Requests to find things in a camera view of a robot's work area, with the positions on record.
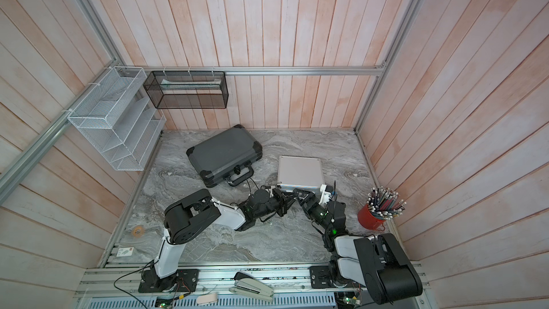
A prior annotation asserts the dark grey poker case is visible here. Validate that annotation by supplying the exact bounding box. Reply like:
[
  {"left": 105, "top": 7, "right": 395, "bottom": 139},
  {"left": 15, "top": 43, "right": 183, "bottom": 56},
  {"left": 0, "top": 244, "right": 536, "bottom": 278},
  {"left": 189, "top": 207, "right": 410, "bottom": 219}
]
[{"left": 186, "top": 124, "right": 263, "bottom": 188}]

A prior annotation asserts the pink eraser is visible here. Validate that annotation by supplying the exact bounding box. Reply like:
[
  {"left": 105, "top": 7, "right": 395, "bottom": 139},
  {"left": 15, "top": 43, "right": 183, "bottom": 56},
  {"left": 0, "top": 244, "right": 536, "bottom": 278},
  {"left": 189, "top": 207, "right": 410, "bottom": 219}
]
[{"left": 196, "top": 293, "right": 218, "bottom": 306}]

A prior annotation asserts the grey stapler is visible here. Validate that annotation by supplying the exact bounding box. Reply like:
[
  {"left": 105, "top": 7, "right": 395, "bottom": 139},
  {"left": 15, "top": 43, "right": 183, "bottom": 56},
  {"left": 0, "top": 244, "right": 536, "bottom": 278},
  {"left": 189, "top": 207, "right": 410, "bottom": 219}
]
[{"left": 229, "top": 272, "right": 274, "bottom": 302}]

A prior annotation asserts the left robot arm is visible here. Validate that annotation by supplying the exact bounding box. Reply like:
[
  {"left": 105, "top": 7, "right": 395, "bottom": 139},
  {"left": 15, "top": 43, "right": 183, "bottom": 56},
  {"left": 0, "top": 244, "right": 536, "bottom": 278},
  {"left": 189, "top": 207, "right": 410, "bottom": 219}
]
[{"left": 154, "top": 187, "right": 295, "bottom": 280}]

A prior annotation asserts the bundle of pencils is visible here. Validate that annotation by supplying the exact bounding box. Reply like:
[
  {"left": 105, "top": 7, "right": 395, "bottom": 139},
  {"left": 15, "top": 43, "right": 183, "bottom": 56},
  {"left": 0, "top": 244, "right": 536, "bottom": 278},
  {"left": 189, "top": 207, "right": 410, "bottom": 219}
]
[{"left": 367, "top": 187, "right": 407, "bottom": 220}]

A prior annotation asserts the white label card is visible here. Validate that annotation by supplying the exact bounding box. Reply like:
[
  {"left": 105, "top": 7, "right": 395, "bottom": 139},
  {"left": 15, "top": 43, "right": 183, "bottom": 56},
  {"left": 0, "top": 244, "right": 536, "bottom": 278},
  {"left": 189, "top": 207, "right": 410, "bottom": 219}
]
[{"left": 116, "top": 247, "right": 134, "bottom": 258}]

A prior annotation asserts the silver aluminium poker case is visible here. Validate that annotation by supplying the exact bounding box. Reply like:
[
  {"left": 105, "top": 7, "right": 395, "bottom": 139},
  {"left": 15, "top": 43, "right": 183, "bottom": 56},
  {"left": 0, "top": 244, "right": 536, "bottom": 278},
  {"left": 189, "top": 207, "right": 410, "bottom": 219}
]
[{"left": 277, "top": 155, "right": 325, "bottom": 194}]

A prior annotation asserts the black mesh basket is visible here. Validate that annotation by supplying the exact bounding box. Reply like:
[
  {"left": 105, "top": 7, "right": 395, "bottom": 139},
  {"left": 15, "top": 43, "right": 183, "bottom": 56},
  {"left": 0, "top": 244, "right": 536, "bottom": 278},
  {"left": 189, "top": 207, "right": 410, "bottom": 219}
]
[{"left": 144, "top": 70, "right": 229, "bottom": 110}]

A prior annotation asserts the white wire mesh shelf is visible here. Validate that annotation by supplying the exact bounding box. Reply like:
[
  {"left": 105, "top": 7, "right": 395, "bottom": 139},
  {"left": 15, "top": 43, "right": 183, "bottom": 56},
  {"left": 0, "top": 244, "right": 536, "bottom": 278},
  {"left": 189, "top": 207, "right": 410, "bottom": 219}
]
[{"left": 68, "top": 67, "right": 166, "bottom": 172}]

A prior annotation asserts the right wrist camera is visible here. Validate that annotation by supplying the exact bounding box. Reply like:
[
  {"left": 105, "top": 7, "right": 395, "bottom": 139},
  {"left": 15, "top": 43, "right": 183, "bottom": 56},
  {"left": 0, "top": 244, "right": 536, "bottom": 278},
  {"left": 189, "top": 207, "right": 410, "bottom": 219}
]
[{"left": 319, "top": 184, "right": 334, "bottom": 207}]

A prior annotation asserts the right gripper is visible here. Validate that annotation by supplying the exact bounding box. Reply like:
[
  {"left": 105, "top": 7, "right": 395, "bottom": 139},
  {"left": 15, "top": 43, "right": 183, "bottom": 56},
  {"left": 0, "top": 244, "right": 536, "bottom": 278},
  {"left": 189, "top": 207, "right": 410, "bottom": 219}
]
[{"left": 296, "top": 189, "right": 334, "bottom": 235}]

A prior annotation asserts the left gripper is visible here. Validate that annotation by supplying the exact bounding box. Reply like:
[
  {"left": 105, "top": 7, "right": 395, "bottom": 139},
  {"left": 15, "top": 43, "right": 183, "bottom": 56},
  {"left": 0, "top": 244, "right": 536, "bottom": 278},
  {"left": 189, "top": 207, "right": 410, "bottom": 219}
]
[{"left": 255, "top": 187, "right": 299, "bottom": 220}]

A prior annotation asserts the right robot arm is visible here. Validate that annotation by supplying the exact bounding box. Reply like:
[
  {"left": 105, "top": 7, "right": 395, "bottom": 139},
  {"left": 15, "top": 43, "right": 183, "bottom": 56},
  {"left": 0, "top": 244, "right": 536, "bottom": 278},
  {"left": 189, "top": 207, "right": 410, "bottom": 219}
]
[{"left": 293, "top": 189, "right": 423, "bottom": 305}]

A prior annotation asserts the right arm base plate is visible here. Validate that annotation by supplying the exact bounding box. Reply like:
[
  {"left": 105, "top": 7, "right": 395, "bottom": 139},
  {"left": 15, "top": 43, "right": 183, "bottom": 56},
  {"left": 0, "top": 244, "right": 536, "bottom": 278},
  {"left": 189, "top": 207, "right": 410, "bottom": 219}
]
[{"left": 309, "top": 266, "right": 340, "bottom": 289}]

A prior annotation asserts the tape roll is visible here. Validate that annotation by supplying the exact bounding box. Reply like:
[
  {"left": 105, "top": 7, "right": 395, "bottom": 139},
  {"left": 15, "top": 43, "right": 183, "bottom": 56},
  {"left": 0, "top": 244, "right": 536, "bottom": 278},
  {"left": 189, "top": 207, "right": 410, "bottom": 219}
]
[{"left": 132, "top": 225, "right": 144, "bottom": 239}]

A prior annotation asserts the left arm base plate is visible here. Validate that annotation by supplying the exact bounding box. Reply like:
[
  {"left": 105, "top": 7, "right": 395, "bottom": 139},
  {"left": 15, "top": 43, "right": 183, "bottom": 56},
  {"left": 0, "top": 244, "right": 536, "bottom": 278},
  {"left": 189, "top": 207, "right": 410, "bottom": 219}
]
[{"left": 138, "top": 268, "right": 200, "bottom": 293}]

